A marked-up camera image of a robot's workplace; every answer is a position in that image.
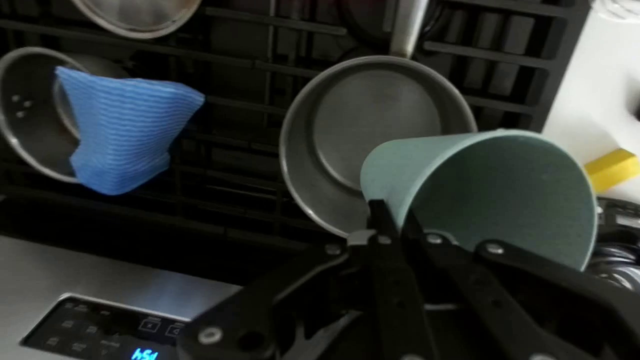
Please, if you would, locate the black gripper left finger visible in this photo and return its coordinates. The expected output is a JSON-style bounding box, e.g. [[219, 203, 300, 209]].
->
[[174, 198, 441, 360]]

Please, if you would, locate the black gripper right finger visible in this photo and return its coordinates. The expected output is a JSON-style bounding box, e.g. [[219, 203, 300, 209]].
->
[[402, 224, 640, 360]]

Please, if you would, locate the teal plastic cup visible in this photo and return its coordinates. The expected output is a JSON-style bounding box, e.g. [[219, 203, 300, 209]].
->
[[359, 127, 600, 271]]

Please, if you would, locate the large steel pot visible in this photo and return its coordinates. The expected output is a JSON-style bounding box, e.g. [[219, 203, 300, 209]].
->
[[278, 0, 479, 238]]

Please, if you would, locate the steel pot lid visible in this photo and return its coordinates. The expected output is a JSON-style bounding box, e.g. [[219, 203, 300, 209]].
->
[[70, 0, 205, 40]]

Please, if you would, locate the yellow sponge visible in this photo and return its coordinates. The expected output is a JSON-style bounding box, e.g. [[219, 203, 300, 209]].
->
[[585, 146, 640, 195]]

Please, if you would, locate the black and steel stove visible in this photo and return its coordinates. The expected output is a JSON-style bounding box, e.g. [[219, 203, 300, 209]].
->
[[0, 0, 592, 360]]

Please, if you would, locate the blue cloth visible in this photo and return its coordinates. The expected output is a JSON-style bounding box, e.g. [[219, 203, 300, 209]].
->
[[54, 64, 209, 198]]

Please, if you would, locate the small steel saucepan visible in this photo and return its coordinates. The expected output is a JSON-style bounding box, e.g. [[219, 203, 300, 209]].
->
[[0, 46, 137, 185]]

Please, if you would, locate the wire whisk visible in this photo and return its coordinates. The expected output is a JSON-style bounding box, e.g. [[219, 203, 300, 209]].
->
[[587, 238, 640, 291]]

